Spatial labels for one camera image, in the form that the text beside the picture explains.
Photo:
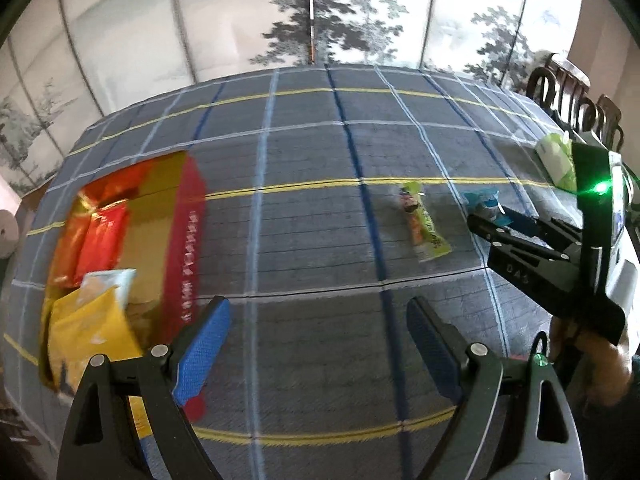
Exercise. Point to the green tissue pack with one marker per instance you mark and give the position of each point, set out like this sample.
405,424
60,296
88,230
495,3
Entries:
552,157

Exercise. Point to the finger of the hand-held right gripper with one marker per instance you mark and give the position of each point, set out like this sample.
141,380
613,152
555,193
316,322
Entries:
500,237
525,222

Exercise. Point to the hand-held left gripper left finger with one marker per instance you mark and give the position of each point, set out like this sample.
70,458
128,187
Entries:
205,350

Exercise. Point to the round grey disc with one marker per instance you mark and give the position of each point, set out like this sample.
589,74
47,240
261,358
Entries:
7,220

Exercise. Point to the grey plaid tablecloth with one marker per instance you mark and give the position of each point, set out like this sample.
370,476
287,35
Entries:
310,240

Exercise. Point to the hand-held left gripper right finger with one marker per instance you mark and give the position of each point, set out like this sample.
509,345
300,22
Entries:
435,355

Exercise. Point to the red tin box gold interior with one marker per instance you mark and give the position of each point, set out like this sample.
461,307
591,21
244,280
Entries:
185,240

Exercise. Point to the painted folding screen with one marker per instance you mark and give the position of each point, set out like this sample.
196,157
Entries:
200,20

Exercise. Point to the dark wooden chair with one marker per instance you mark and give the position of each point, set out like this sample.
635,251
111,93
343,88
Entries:
611,110
540,80

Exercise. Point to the teal snack packet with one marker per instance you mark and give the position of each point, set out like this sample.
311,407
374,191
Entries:
480,199

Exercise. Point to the plain yellow snack packet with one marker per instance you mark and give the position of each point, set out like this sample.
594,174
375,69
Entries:
85,340

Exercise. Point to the light blue white snack packet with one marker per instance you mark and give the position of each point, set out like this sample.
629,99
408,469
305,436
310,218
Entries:
112,282

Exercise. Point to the person's right hand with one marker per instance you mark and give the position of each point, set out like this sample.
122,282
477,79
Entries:
605,370

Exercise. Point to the green orange snack bar packet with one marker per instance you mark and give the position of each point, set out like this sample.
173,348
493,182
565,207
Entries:
422,225

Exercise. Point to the red snack packet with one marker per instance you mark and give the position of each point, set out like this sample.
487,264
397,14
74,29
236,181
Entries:
102,245

